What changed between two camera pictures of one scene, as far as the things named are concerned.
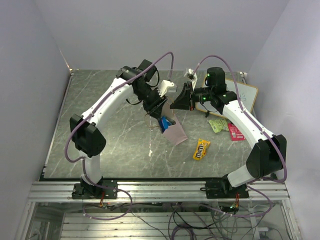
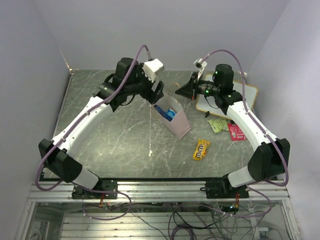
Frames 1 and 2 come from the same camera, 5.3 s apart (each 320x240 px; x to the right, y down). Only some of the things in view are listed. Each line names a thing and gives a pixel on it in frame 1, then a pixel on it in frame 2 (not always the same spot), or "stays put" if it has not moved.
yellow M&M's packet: [200, 149] stays put
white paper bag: [174, 133] → [169, 108]
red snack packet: [236, 135] stays put
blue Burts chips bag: [163, 123] → [168, 114]
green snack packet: [218, 124] stays put
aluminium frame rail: [157, 191] stays put
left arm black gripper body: [151, 99] → [146, 92]
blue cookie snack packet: [164, 124] → [171, 113]
